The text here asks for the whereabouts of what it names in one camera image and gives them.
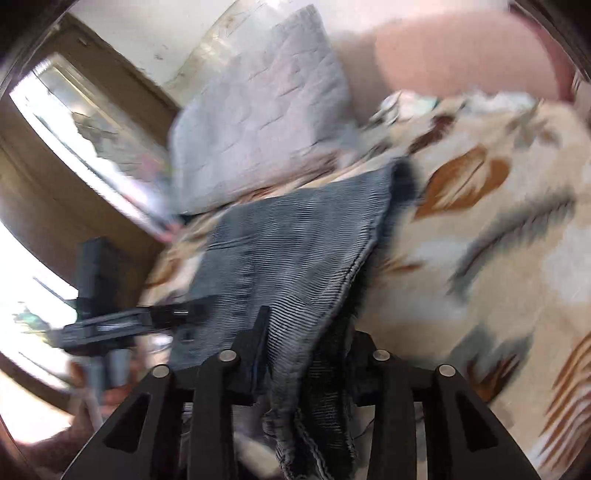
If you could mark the white glove left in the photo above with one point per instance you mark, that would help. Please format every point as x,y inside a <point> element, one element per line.
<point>403,105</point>

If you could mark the grey-blue denim pants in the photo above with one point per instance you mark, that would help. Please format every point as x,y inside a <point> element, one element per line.
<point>308,256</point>

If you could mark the leaf-print beige blanket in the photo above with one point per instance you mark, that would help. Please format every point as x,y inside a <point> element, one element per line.
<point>491,270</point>

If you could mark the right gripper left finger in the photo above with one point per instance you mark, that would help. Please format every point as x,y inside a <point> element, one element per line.
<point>178,424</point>

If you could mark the grey quilted pillow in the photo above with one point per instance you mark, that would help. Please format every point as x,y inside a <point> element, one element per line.
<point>277,111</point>

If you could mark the person left hand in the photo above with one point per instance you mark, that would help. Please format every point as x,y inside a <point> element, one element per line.
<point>51,457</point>

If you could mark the wooden window frame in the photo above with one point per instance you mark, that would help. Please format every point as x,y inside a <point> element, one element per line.
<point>83,153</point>

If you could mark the pink padded headboard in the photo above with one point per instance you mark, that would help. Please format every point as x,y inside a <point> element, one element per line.
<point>452,53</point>

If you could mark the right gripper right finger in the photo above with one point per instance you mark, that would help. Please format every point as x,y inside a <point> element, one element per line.
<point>464,438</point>

